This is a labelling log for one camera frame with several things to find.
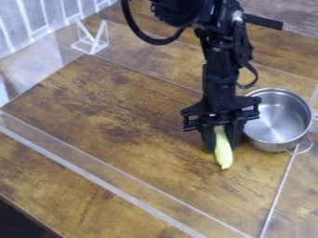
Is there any black cable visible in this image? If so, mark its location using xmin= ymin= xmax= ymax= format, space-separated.
xmin=119 ymin=0 xmax=188 ymax=46

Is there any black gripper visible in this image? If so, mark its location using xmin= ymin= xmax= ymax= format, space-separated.
xmin=182 ymin=77 xmax=260 ymax=152

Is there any stainless steel pot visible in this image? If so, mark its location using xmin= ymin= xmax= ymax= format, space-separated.
xmin=243 ymin=87 xmax=312 ymax=154

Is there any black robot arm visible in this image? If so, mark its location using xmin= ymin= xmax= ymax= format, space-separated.
xmin=149 ymin=0 xmax=260 ymax=152

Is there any clear acrylic triangle stand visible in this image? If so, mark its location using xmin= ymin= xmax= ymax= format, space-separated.
xmin=71 ymin=20 xmax=109 ymax=55

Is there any clear acrylic enclosure panel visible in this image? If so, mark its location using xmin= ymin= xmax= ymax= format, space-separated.
xmin=0 ymin=111 xmax=252 ymax=238

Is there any black bar on table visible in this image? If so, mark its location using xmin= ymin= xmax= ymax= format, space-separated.
xmin=244 ymin=13 xmax=283 ymax=30

